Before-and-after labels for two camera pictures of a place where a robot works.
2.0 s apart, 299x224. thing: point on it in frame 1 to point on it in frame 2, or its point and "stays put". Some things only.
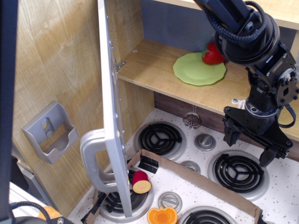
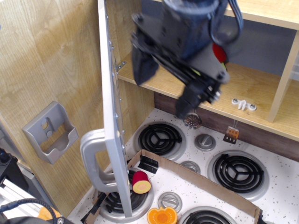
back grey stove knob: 205,142 stays put
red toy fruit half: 141,183 stays put
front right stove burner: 207,215 stays put
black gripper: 263,129 to 185,43
